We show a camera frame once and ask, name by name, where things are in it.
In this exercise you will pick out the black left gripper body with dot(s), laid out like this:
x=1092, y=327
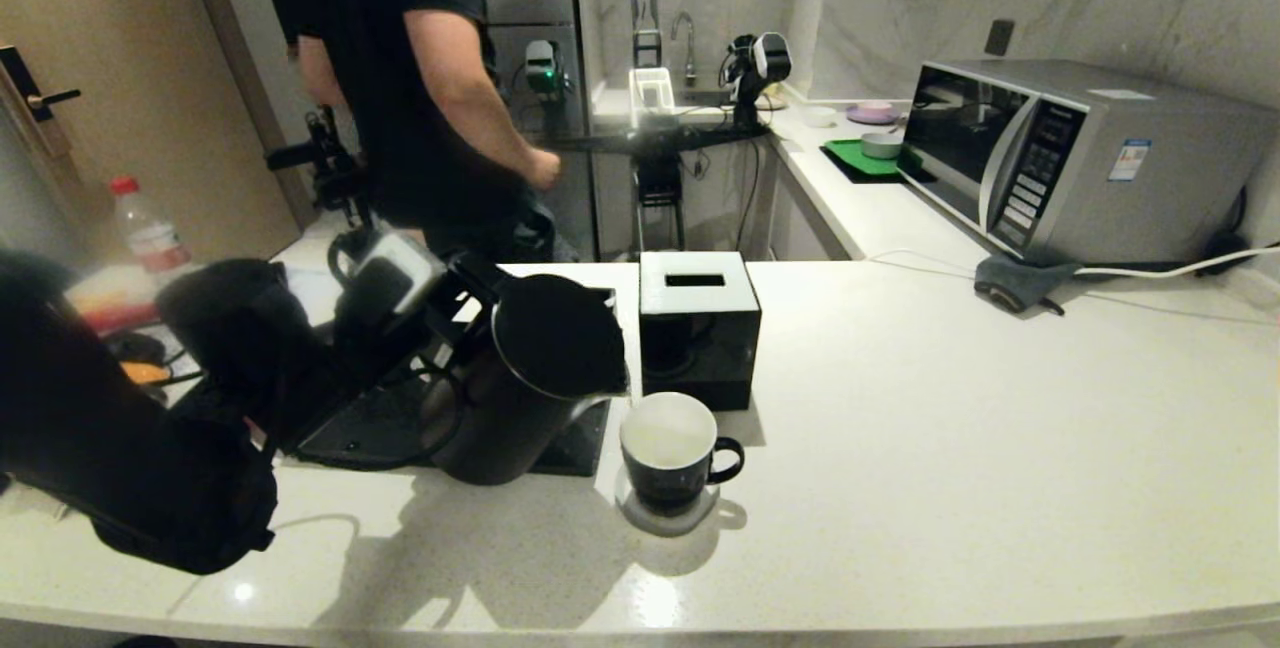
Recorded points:
x=400, y=348

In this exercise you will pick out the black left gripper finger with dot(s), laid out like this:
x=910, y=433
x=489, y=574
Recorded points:
x=440, y=368
x=480, y=278

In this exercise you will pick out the black electric kettle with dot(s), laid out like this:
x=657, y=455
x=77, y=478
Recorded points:
x=530, y=378

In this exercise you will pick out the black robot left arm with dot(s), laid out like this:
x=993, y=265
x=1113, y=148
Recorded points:
x=130, y=428

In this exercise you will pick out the black rectangular serving tray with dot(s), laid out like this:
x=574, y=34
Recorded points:
x=360, y=433

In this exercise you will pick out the black handheld device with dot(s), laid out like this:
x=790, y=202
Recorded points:
x=330, y=168

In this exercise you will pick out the black teleoperation platform stand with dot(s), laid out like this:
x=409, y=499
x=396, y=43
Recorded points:
x=660, y=181

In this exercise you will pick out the person in black shirt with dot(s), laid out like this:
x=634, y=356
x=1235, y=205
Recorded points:
x=410, y=78

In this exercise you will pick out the black tissue box white lid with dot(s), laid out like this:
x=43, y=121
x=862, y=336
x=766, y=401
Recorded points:
x=700, y=358

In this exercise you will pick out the white dish rack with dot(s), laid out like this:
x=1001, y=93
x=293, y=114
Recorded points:
x=650, y=96

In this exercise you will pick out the black mug white inside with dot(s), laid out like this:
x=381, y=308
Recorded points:
x=668, y=483

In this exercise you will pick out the yellow toy corn cob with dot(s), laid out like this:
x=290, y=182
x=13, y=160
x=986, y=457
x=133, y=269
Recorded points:
x=145, y=372

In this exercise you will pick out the clear bottle red cap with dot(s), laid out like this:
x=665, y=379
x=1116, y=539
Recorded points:
x=148, y=233

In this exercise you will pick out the red toy chili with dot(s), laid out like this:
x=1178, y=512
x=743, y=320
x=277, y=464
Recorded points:
x=115, y=318

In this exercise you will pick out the white round coaster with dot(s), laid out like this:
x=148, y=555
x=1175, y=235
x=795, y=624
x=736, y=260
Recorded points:
x=692, y=525

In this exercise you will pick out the tall black metal stand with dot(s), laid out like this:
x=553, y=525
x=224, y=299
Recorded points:
x=645, y=16

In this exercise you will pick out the chrome kitchen faucet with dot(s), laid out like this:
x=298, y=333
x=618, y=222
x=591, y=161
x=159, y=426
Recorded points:
x=688, y=48

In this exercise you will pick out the small white bowl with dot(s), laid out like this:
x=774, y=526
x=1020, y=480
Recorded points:
x=818, y=116

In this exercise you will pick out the green tray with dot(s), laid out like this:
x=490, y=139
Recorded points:
x=850, y=158

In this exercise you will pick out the grey bowl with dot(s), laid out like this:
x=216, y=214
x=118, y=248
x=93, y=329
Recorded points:
x=880, y=146

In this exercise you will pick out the purple plate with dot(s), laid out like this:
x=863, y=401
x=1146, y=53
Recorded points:
x=872, y=113

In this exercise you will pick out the dark grey folded cloth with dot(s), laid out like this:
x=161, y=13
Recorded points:
x=1015, y=280

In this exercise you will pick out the silver microwave oven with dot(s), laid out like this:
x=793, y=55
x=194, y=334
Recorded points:
x=1150, y=183

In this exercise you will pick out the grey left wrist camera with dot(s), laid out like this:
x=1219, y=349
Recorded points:
x=385, y=273

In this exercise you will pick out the black wall outlet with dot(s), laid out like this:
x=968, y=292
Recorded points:
x=997, y=38

